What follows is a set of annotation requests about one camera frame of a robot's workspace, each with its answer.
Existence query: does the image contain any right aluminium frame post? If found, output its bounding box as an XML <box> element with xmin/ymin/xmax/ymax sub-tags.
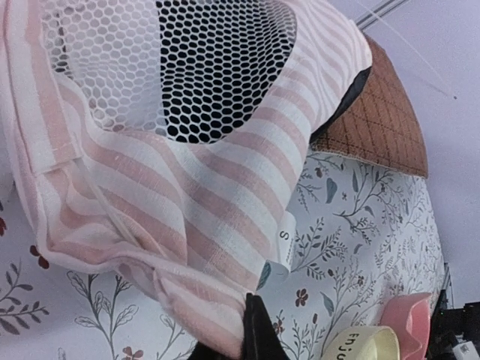
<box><xmin>355</xmin><ymin>0</ymin><xmax>410</xmax><ymax>31</ymax></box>

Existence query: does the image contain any pink pet bowl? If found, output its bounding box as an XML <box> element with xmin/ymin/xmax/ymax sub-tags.
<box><xmin>379</xmin><ymin>292</ymin><xmax>431</xmax><ymax>360</ymax></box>

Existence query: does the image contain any cream pet bowl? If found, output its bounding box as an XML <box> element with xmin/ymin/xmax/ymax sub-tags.
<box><xmin>321</xmin><ymin>326</ymin><xmax>401</xmax><ymax>360</ymax></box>

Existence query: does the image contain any pink striped pet tent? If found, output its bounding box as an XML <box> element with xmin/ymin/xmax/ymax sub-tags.
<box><xmin>1</xmin><ymin>1</ymin><xmax>372</xmax><ymax>359</ymax></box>

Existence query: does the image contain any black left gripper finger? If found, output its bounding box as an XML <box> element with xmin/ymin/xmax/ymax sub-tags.
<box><xmin>242</xmin><ymin>293</ymin><xmax>289</xmax><ymax>360</ymax></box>

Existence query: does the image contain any brown woven mat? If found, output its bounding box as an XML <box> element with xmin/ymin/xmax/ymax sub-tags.
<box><xmin>310</xmin><ymin>36</ymin><xmax>428</xmax><ymax>179</ymax></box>

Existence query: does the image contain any white tent pole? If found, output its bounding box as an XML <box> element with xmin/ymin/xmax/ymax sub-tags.
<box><xmin>73</xmin><ymin>158</ymin><xmax>140</xmax><ymax>246</ymax></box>

